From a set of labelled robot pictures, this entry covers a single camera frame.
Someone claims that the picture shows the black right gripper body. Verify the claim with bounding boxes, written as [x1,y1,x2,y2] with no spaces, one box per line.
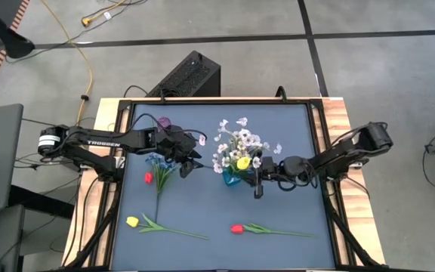
[254,156,281,199]

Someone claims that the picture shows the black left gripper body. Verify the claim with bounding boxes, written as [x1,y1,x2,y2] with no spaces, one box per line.
[157,126,198,179]

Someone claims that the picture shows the blue artificial flower bunch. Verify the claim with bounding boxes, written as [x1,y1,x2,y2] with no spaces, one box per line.
[144,152,183,224]

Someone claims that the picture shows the white artificial flower bunch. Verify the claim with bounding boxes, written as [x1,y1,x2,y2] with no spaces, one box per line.
[197,116,283,175]

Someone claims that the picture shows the teal cut glass vase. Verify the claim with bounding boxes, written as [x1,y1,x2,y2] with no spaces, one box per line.
[221,165,243,187]

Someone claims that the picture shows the purple ribbed glass vase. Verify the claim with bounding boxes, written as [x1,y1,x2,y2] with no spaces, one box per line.
[156,116,173,131]

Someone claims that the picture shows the blue-grey table mat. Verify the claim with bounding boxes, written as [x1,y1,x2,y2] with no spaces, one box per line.
[110,104,336,271]

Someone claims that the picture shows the black perforated computer tower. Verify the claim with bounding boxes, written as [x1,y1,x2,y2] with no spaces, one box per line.
[145,50,222,98]

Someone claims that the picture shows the black desk foot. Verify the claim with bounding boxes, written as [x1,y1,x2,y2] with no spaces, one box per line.
[8,184,76,220]

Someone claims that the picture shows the grey side desk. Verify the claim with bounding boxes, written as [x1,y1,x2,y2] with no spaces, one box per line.
[0,104,25,217]

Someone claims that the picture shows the grey cabinet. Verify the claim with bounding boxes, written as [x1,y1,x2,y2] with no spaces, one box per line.
[0,203,26,272]

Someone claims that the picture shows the yellow power cable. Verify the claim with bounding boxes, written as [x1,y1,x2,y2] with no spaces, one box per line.
[39,0,128,128]

